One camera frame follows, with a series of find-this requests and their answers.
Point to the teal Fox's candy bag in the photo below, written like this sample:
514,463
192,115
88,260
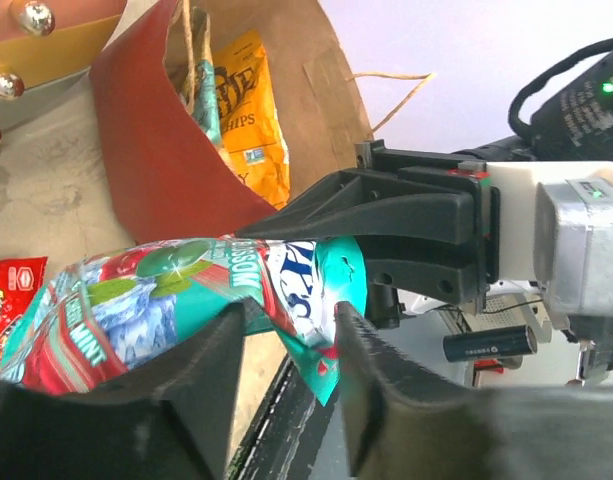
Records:
111,313

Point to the red paper bag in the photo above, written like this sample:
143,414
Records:
166,179

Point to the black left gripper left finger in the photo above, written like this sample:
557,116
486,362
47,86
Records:
168,419

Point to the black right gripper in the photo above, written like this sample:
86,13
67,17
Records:
415,210

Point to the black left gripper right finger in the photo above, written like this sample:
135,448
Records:
403,421

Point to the red noodle snack packet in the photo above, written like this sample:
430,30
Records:
20,279

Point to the large gold snack bag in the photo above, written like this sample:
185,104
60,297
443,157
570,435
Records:
189,65

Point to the orange Kettle chip bag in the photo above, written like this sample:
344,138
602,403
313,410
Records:
249,123

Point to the small three-drawer cabinet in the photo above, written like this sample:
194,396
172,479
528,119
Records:
45,47

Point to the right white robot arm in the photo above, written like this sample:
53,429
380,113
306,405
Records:
565,114

